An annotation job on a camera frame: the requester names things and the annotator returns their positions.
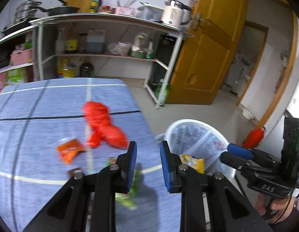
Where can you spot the red plastic bag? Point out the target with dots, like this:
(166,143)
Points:
(101,123)

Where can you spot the small green bottle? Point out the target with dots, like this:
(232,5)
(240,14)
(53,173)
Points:
(150,50)

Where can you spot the green glass bottle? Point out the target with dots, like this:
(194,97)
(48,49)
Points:
(92,4)

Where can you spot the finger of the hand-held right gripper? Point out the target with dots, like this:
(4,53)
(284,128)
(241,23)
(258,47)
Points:
(239,150)
(230,159)

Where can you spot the white basin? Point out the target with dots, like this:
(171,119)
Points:
(248,114)

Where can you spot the clear plastic storage box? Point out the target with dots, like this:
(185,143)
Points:
(149,13)

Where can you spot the yellow wooden door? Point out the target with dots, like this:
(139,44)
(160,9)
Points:
(212,41)

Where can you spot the red lid jars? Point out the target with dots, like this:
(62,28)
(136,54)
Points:
(107,9)

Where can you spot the person's right hand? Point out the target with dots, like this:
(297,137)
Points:
(276,206)

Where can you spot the steel steamer pot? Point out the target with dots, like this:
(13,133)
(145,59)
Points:
(27,9)

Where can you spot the green plastic tray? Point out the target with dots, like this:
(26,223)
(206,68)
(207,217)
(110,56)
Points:
(137,54)

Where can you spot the pink printed box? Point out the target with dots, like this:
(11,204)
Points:
(0,84)

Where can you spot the yellow cooking oil jug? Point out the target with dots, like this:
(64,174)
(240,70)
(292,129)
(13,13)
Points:
(66,69)

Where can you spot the red thermos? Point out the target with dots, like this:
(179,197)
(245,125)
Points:
(253,137)

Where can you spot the clear plastic bin liner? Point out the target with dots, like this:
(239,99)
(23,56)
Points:
(195,137)

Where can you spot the dark sauce bottle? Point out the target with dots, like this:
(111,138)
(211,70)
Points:
(100,4)

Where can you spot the black induction cooker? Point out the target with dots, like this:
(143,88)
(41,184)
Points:
(16,27)

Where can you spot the grey plastic jerrycan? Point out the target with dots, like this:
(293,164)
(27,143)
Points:
(95,43)

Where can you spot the green printed box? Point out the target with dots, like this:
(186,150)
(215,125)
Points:
(16,76)

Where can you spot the small dark wrapper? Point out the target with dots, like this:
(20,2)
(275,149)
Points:
(74,172)

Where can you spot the bundle of chopsticks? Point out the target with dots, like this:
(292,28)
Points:
(126,3)

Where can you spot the brown jar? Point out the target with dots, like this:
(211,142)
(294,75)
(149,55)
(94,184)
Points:
(82,44)

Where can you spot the white plastic bottle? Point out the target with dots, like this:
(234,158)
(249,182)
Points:
(60,44)

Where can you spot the yellow label oil bottle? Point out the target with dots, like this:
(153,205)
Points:
(71,44)

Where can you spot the yellow snack bag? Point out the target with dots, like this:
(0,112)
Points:
(193,162)

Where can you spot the white plastic bag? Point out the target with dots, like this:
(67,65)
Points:
(139,41)

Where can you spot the dark cooking oil jug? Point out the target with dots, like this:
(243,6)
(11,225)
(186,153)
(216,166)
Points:
(86,69)

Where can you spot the green bottles on floor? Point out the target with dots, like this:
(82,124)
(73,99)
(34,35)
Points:
(162,93)

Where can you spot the white plastic bucket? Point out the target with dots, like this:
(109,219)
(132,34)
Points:
(123,48)

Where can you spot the green snack packet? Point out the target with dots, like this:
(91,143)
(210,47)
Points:
(125,200)

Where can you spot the black frying pan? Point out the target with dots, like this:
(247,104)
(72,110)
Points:
(62,10)

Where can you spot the orange snack packet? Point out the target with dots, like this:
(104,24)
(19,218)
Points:
(68,151)

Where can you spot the pink chopstick holder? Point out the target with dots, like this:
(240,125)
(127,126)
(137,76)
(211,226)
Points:
(125,11)

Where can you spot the pink plastic basket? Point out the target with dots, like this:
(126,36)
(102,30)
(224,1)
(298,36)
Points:
(21,58)

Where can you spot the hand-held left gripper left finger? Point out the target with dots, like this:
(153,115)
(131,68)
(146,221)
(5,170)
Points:
(132,164)

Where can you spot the metal door lock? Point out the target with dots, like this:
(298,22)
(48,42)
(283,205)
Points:
(198,21)

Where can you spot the crumpled plastic bag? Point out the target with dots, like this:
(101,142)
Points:
(111,48)

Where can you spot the white electric kettle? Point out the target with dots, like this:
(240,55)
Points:
(172,14)

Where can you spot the black appliance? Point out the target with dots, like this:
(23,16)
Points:
(165,53)

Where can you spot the white frame steel-top rack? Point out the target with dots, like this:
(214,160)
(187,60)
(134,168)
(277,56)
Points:
(103,18)

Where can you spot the white plastic trash basket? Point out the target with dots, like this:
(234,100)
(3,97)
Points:
(188,121)

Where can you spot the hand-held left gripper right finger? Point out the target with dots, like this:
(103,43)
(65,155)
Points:
(164,166)

